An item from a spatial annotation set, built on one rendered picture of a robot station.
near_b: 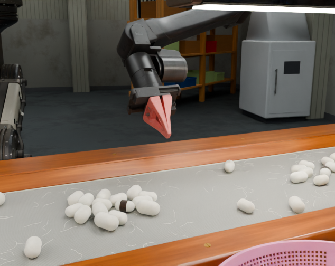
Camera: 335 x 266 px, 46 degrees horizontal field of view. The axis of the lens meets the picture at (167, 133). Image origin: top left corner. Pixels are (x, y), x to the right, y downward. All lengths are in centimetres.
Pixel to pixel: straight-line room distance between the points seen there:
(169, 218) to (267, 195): 19
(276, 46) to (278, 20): 32
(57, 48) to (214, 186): 705
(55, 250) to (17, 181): 24
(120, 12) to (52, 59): 152
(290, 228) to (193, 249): 14
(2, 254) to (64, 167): 26
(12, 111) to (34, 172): 32
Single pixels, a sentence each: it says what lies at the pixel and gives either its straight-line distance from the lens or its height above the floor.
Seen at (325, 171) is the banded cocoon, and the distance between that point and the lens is 80.
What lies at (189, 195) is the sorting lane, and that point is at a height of 74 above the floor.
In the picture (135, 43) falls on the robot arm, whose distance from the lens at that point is 84.
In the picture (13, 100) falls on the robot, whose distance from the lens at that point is 108.
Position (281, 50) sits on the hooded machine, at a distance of 473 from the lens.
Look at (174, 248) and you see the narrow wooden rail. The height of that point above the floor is 76.
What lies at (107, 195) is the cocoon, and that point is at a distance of 65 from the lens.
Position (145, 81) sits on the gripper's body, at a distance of 79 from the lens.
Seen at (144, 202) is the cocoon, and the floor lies 76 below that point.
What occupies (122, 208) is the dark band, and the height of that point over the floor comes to 75.
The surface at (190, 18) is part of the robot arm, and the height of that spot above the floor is 104.
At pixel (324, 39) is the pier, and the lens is 520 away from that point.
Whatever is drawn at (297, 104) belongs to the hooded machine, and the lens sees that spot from 493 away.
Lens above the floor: 100
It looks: 14 degrees down
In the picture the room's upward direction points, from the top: straight up
